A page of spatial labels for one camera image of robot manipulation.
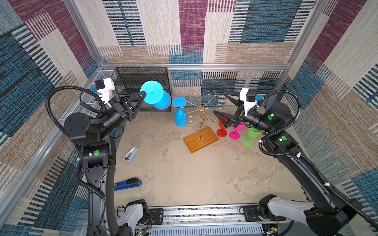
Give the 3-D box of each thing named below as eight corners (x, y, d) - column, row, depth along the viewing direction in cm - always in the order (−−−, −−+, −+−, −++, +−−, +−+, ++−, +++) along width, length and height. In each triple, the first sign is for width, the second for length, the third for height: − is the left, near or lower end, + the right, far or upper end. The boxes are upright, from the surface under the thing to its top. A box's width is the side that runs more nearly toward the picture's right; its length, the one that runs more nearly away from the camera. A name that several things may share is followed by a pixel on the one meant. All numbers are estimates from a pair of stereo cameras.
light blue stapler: (124, 160, 95) (122, 158, 93) (135, 148, 101) (133, 146, 98) (130, 164, 94) (128, 162, 91) (141, 151, 99) (139, 149, 97)
